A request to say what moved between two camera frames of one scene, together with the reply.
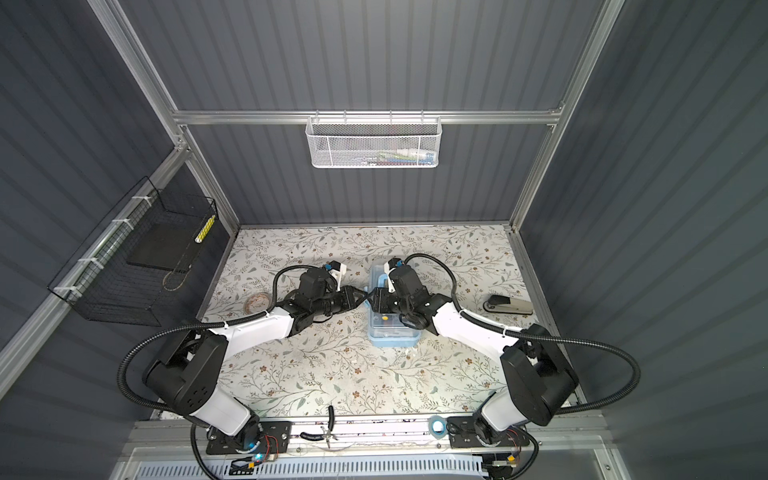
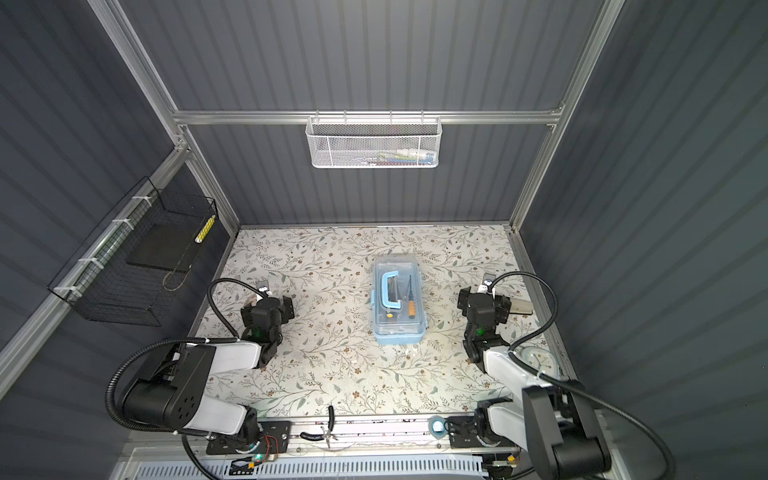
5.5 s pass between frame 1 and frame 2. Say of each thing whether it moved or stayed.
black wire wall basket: stayed
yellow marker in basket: stayed
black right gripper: moved
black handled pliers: stayed
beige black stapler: stayed
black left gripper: moved
